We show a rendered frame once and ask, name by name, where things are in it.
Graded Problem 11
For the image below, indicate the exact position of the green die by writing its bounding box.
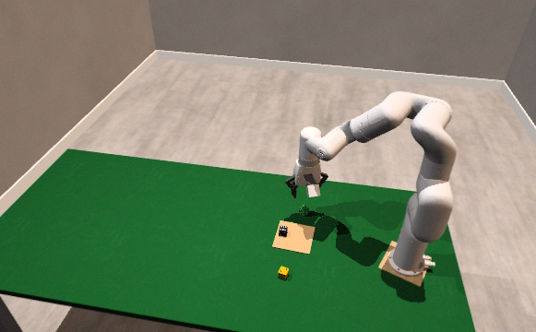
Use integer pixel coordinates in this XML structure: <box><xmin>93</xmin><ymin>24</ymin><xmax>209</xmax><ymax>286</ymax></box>
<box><xmin>299</xmin><ymin>205</ymin><xmax>309</xmax><ymax>216</ymax></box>

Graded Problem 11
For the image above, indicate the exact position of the yellow die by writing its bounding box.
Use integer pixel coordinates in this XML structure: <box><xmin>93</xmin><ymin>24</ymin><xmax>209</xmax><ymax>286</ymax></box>
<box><xmin>278</xmin><ymin>267</ymin><xmax>289</xmax><ymax>279</ymax></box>

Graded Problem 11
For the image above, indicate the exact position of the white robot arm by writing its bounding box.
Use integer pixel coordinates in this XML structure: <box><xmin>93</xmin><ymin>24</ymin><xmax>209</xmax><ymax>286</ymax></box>
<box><xmin>298</xmin><ymin>92</ymin><xmax>457</xmax><ymax>277</ymax></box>

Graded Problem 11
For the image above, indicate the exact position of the black die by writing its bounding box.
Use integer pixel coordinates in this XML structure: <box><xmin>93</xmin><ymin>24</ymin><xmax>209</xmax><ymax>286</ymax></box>
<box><xmin>279</xmin><ymin>225</ymin><xmax>288</xmax><ymax>237</ymax></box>

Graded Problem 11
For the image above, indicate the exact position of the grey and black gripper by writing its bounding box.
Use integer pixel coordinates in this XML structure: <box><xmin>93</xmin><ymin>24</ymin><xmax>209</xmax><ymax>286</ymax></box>
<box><xmin>285</xmin><ymin>160</ymin><xmax>328</xmax><ymax>198</ymax></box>

